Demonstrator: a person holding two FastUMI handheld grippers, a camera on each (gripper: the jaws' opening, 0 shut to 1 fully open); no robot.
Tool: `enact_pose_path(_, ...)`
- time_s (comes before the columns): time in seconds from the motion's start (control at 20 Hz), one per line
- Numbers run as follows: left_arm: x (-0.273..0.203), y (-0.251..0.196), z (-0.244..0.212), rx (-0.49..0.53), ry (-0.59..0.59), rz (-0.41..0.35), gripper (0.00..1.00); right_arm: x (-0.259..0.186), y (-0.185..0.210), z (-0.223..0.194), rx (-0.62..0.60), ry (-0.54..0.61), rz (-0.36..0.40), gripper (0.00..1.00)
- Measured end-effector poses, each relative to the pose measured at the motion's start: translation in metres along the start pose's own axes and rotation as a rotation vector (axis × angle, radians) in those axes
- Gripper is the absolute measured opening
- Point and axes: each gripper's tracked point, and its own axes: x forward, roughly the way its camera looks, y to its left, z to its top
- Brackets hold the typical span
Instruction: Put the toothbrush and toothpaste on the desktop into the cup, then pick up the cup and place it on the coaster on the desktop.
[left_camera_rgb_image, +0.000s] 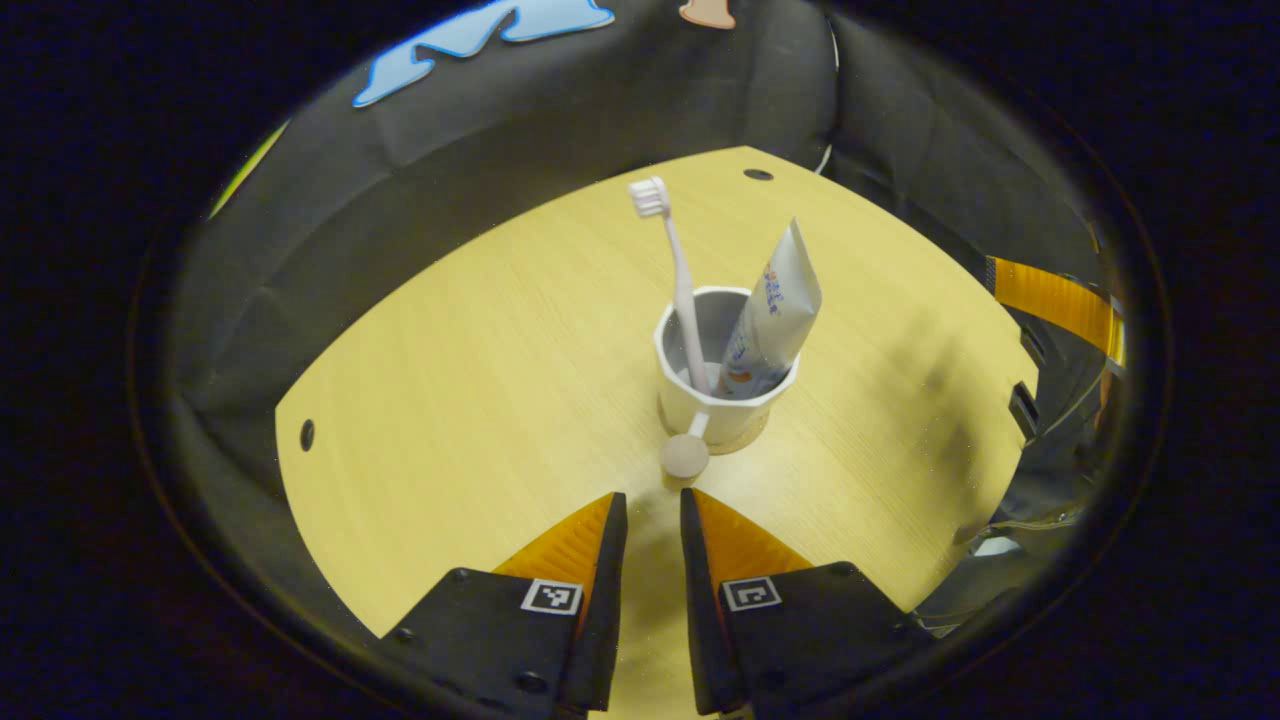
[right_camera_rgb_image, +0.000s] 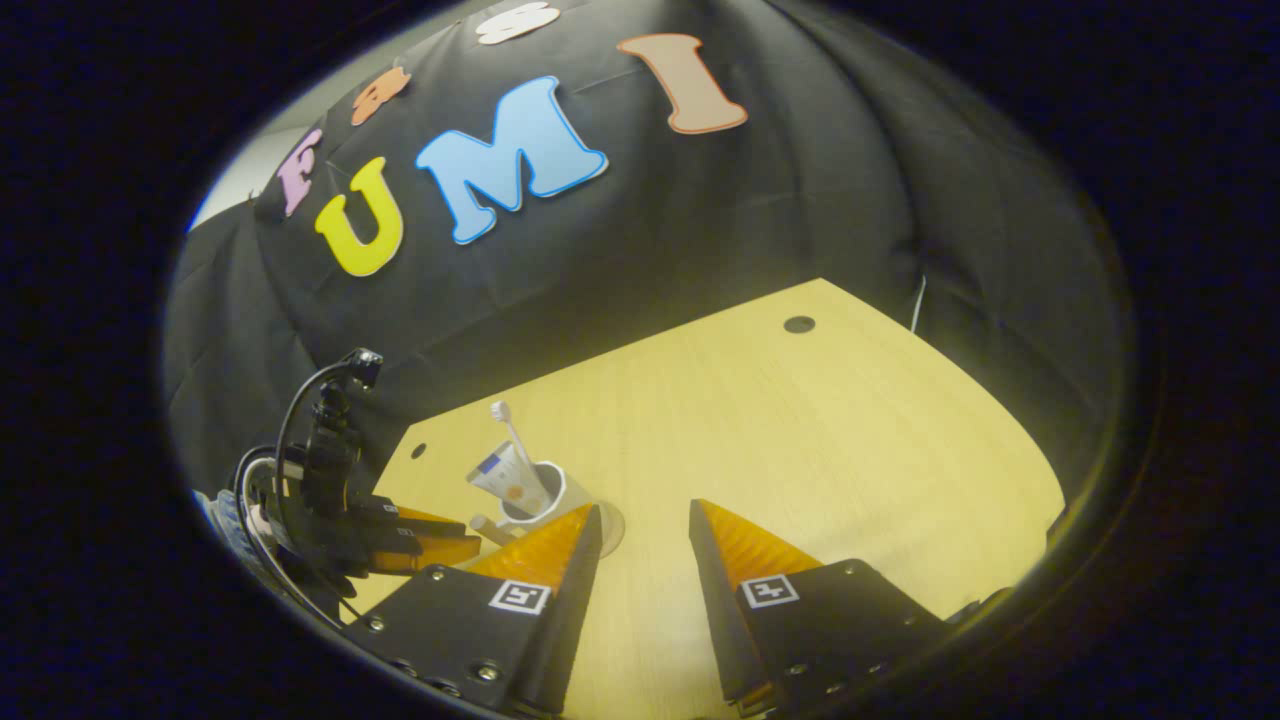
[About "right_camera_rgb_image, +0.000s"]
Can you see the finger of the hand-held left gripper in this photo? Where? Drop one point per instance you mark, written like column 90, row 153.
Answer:
column 430, row 522
column 430, row 553

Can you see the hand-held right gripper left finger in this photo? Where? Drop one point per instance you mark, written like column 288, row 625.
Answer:
column 570, row 610

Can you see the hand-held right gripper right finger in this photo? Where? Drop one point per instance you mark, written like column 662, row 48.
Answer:
column 715, row 610

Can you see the white toothpaste tube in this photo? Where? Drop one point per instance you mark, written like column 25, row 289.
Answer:
column 505, row 480

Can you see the round cork coaster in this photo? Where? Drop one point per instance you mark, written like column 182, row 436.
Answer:
column 612, row 530

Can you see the white toothbrush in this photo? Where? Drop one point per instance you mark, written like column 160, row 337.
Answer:
column 510, row 430

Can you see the wooden desktop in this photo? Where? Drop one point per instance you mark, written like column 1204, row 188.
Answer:
column 800, row 430

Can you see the person's blue clothing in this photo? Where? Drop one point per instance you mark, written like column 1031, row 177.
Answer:
column 225, row 520

